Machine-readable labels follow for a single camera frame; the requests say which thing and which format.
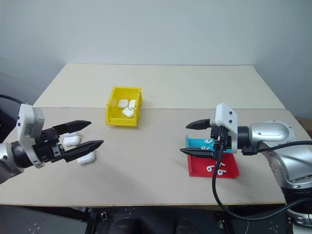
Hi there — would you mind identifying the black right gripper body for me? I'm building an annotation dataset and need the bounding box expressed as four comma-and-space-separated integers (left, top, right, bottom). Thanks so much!
209, 125, 232, 155

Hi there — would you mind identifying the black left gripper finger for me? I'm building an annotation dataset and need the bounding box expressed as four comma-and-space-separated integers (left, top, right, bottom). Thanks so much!
62, 139, 105, 163
52, 120, 93, 136

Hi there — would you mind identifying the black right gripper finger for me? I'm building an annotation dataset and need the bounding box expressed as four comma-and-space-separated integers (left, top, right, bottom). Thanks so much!
179, 147, 216, 160
185, 118, 211, 131

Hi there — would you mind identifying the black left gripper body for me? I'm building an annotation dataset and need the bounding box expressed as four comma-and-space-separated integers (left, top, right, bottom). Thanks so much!
33, 127, 67, 164

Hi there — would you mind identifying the yellow plastic bin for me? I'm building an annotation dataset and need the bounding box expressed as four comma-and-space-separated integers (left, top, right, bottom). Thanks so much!
105, 86, 144, 128

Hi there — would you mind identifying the blue plastic tray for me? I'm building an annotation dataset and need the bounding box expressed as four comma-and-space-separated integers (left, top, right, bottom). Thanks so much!
185, 134, 234, 154

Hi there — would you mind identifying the red plastic tray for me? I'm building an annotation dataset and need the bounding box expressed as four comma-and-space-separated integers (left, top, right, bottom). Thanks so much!
187, 153, 241, 179

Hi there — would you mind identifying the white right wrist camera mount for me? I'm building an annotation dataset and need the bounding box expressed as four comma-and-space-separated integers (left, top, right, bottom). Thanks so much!
210, 102, 238, 154

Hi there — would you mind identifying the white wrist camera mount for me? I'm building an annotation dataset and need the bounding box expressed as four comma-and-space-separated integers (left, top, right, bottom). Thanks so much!
17, 103, 46, 169
210, 102, 238, 154

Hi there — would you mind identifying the black right camera cable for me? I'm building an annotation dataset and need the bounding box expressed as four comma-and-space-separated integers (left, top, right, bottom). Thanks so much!
211, 125, 312, 219

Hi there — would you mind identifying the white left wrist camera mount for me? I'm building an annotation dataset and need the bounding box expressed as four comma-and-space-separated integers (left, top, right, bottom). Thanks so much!
17, 103, 46, 169

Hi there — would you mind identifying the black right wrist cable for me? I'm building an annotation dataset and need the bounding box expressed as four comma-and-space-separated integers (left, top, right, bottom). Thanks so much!
242, 140, 312, 157

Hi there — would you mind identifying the black table frame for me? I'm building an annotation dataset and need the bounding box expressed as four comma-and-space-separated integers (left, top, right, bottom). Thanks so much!
70, 206, 293, 234

